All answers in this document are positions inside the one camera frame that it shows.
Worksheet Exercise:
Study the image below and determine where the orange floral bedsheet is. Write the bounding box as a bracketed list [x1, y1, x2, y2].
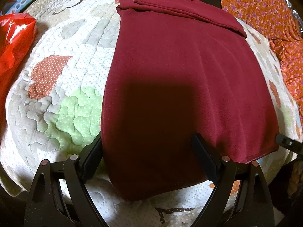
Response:
[221, 0, 302, 109]

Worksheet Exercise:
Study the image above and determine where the blue colourful toy box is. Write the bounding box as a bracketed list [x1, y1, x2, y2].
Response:
[5, 0, 35, 15]

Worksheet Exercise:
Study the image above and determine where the maroon long-sleeve shirt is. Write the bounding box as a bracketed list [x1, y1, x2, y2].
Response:
[101, 0, 279, 201]

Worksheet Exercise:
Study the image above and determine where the red plastic bag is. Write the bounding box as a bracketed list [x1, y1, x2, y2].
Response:
[0, 13, 39, 105]

